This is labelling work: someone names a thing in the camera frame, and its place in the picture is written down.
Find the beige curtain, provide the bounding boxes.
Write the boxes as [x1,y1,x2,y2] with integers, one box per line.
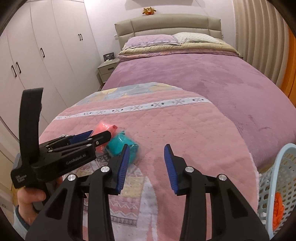
[233,0,289,87]

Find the white wardrobe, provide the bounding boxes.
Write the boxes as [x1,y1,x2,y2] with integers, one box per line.
[1,1,100,138]

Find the purple pillow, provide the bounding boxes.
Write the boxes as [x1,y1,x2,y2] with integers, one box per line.
[123,34,180,50]

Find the pink elephant blanket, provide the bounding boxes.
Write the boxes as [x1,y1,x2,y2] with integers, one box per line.
[40,82,258,240]

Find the orange curtain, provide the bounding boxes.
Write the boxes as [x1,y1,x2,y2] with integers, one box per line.
[280,28,296,106]

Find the small photo frame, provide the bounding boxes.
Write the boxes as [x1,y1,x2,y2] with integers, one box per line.
[103,52,115,62]

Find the light blue laundry basket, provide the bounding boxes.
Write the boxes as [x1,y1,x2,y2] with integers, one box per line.
[257,143,295,240]

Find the pink packet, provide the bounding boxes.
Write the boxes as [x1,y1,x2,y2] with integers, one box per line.
[92,121,118,153]

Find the teal packet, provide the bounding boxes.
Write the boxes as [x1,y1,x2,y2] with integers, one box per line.
[106,131,139,164]

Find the beige padded headboard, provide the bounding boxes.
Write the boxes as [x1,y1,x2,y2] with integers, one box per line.
[114,14,223,49]

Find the folded beige quilt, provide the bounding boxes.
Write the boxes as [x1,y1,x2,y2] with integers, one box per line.
[118,40,241,61]

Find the orange plush toy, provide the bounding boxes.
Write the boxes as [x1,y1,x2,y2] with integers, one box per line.
[142,7,157,16]

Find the beige nightstand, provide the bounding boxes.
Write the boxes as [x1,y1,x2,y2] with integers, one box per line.
[97,58,120,83]

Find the left hand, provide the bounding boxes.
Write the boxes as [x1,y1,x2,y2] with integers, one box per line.
[16,187,46,228]

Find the orange plastic bag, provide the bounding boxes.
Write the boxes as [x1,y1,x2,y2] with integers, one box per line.
[273,192,285,230]

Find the purple bedspread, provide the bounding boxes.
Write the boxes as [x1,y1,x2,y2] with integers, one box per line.
[104,54,295,168]

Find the white patterned pillow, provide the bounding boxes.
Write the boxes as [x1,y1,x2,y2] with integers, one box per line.
[173,32,221,44]

